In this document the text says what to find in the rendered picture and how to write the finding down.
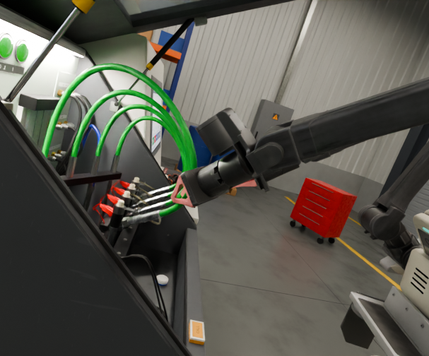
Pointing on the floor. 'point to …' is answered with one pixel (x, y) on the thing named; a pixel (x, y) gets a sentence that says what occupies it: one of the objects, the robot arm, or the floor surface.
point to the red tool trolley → (322, 209)
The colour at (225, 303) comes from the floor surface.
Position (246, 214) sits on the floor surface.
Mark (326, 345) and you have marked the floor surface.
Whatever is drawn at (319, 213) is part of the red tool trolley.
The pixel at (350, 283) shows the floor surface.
